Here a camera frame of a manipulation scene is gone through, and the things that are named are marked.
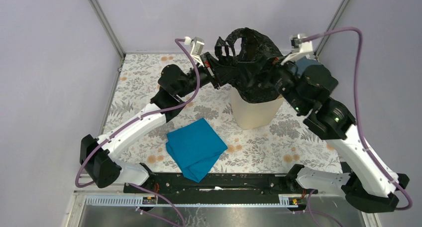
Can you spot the white slotted cable duct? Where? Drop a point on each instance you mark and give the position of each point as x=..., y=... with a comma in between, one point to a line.
x=150, y=201

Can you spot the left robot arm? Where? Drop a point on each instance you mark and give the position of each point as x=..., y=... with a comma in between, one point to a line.
x=99, y=161

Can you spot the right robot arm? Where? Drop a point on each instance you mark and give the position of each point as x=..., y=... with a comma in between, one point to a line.
x=370, y=186

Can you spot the black trash bag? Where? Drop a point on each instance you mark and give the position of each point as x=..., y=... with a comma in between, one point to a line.
x=243, y=61

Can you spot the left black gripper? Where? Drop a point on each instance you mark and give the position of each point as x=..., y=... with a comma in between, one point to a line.
x=223, y=73

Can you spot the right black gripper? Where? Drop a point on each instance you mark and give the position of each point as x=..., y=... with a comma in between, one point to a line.
x=275, y=65

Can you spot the bright blue folded cloth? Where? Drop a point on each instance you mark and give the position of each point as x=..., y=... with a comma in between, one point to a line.
x=195, y=148

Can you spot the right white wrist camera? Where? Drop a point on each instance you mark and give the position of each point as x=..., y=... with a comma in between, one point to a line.
x=300, y=48

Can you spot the dark teal crumpled cloth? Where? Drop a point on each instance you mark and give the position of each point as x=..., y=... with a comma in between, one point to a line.
x=306, y=65

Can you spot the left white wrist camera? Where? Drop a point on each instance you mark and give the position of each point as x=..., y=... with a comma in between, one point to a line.
x=196, y=45

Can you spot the beige plastic trash bin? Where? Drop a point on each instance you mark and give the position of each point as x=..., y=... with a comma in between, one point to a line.
x=249, y=115

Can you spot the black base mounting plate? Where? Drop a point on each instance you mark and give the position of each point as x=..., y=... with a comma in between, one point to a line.
x=219, y=187

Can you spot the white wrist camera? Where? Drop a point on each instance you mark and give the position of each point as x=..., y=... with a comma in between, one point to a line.
x=300, y=48
x=196, y=45

